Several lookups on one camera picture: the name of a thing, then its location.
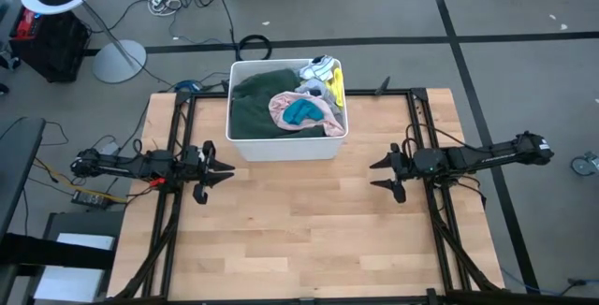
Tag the black power supply box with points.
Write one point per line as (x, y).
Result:
(91, 199)

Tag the grey caster wheel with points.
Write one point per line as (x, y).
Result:
(582, 164)

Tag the dark green garment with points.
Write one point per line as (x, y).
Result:
(252, 108)

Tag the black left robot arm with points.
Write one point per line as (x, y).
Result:
(117, 164)

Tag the black desk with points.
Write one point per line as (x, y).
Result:
(18, 164)

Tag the white floor lamp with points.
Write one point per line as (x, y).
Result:
(119, 62)

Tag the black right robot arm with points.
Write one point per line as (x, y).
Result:
(491, 157)

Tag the white blue striped sock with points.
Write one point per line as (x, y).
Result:
(320, 67)

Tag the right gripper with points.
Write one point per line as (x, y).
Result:
(404, 167)

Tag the red tool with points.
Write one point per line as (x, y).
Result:
(25, 17)

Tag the grey cart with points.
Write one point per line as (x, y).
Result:
(84, 223)

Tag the black pointed plastic part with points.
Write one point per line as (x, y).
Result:
(384, 87)

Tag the white woven laundry bin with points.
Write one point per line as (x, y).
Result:
(285, 153)

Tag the black equipment case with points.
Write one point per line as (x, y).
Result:
(51, 47)

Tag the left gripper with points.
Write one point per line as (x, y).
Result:
(194, 167)

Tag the light pink garment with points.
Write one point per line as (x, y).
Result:
(334, 125)

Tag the yellow garment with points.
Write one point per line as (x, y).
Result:
(338, 85)

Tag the teal sock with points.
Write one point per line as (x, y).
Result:
(299, 111)

